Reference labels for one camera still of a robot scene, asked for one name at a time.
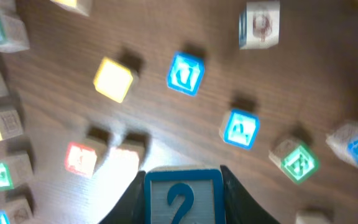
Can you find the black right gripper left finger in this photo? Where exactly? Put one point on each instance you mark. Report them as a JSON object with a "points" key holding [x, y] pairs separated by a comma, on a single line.
{"points": [[130, 208]]}

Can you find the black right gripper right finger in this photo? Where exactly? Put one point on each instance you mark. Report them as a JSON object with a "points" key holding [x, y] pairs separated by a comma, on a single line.
{"points": [[240, 206]]}

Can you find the blue 2 block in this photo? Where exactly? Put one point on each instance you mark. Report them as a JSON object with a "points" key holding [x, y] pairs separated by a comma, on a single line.
{"points": [[184, 194]]}

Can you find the red I block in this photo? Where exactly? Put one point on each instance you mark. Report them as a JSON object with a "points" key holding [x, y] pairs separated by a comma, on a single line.
{"points": [[128, 156]]}

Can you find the red A block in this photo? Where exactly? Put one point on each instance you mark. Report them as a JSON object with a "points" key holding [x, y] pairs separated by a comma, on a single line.
{"points": [[83, 158]]}

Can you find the blue 5 block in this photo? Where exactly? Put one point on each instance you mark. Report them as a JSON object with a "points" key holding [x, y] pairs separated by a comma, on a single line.
{"points": [[309, 217]]}

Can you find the green B block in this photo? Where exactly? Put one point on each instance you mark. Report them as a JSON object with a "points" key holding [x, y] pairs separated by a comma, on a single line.
{"points": [[294, 158]]}

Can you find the blue P block middle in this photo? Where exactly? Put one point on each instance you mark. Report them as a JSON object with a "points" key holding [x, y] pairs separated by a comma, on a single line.
{"points": [[239, 128]]}

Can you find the blue T block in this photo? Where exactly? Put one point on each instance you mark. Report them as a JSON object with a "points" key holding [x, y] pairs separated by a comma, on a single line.
{"points": [[16, 212]]}

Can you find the yellow S block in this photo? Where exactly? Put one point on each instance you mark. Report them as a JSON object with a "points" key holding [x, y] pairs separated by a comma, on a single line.
{"points": [[114, 80]]}

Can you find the blue H block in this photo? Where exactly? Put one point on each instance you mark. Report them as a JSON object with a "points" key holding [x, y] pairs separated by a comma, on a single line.
{"points": [[344, 142]]}

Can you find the green L block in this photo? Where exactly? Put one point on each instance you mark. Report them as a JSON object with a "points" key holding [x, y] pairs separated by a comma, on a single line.
{"points": [[15, 170]]}

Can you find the blue D block middle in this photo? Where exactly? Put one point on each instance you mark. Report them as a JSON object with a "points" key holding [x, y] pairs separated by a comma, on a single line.
{"points": [[186, 73]]}

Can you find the white picture block middle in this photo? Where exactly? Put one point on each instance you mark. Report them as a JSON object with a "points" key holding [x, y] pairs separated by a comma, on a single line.
{"points": [[259, 25]]}

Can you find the yellow O block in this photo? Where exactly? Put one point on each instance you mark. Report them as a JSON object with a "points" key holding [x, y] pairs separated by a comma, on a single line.
{"points": [[82, 7]]}

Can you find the green V block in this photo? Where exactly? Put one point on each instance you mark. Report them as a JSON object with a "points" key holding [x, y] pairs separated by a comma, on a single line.
{"points": [[13, 34]]}

